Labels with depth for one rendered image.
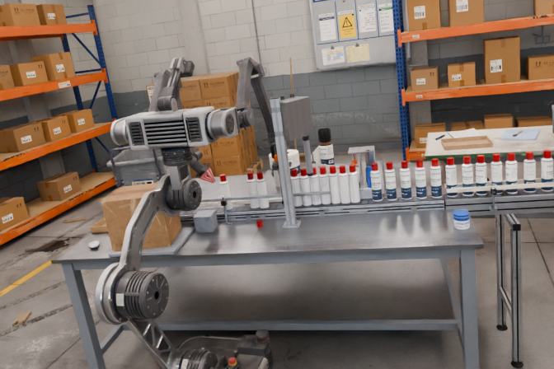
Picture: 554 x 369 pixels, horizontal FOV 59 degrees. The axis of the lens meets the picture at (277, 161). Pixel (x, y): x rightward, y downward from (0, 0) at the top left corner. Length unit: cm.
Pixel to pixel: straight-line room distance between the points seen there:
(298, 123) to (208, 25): 536
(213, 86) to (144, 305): 440
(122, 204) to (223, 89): 372
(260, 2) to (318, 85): 143
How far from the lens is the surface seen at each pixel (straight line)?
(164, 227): 250
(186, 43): 779
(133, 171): 502
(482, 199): 264
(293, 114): 241
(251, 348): 267
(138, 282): 199
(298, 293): 317
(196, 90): 616
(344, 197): 262
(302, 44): 717
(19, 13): 645
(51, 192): 662
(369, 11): 684
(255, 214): 271
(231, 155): 619
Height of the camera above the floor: 180
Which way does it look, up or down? 14 degrees down
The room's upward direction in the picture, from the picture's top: 8 degrees counter-clockwise
